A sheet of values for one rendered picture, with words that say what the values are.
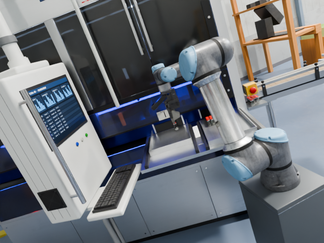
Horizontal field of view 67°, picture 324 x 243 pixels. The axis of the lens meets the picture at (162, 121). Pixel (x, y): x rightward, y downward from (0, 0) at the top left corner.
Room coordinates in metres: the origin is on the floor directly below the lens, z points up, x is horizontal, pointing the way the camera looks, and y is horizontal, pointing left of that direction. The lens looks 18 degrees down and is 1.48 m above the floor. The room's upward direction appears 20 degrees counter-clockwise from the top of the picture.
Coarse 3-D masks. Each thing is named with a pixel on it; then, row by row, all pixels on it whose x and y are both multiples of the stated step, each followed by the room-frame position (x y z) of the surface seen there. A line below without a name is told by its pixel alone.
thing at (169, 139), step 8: (184, 128) 1.55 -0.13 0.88; (152, 136) 1.58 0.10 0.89; (160, 136) 1.56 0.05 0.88; (168, 136) 1.51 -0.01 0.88; (176, 136) 1.46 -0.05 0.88; (184, 136) 1.41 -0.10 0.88; (152, 144) 1.48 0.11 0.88; (160, 144) 1.43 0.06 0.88; (168, 144) 1.39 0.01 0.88; (176, 144) 1.30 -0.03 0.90; (184, 144) 1.29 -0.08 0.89; (152, 152) 1.31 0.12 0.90; (160, 152) 1.31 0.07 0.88
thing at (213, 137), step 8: (240, 112) 1.42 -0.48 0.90; (240, 120) 1.35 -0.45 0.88; (248, 120) 1.26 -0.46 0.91; (208, 128) 1.40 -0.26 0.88; (216, 128) 1.36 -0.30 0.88; (248, 128) 1.21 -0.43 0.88; (256, 128) 1.13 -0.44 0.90; (208, 136) 1.29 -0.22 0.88; (216, 136) 1.25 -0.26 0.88; (216, 144) 1.16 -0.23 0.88
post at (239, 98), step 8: (216, 0) 1.50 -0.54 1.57; (216, 8) 1.50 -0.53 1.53; (216, 16) 1.50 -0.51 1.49; (224, 16) 1.49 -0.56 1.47; (216, 24) 1.50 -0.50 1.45; (224, 24) 1.49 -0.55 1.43; (224, 32) 1.50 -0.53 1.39; (232, 64) 1.50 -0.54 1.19; (232, 72) 1.50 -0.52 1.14; (232, 80) 1.50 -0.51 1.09; (240, 80) 1.50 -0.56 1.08; (232, 88) 1.50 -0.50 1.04; (240, 88) 1.50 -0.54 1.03; (240, 96) 1.50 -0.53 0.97; (240, 104) 1.50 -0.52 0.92
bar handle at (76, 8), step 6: (72, 0) 1.52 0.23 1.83; (78, 12) 1.52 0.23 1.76; (84, 24) 1.52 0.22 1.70; (84, 30) 1.52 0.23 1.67; (90, 36) 1.52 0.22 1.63; (90, 42) 1.52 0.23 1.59; (96, 54) 1.52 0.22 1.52; (96, 60) 1.52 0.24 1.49; (102, 66) 1.52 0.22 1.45; (102, 72) 1.52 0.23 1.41; (108, 84) 1.52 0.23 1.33; (114, 96) 1.52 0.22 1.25; (114, 102) 1.52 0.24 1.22
